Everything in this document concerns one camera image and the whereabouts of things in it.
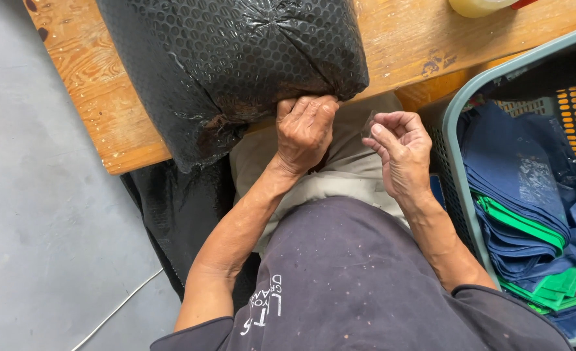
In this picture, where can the black bubble wrap package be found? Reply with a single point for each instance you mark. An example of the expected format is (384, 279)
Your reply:
(229, 63)

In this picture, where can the person's right hand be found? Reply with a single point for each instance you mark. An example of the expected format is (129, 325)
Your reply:
(407, 156)

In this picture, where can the beige trousers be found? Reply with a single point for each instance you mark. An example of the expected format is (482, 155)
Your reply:
(351, 170)

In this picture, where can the dark grey printed shirt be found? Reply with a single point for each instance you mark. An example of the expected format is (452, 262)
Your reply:
(356, 287)

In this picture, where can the grey-green plastic basket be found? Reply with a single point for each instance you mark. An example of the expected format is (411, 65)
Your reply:
(456, 161)

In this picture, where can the person's left fingers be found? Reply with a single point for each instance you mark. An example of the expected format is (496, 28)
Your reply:
(307, 109)

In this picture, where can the person's left hand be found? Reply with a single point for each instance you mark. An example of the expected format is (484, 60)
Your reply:
(302, 141)

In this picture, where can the stack of blue green bags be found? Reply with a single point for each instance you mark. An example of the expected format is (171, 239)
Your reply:
(527, 209)

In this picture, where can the yellowish tape roll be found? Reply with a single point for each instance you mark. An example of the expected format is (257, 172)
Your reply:
(478, 6)

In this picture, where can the clear tape piece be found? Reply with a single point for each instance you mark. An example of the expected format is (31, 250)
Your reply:
(368, 124)

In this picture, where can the black bubble wrap sheet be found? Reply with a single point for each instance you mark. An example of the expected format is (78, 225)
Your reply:
(180, 214)

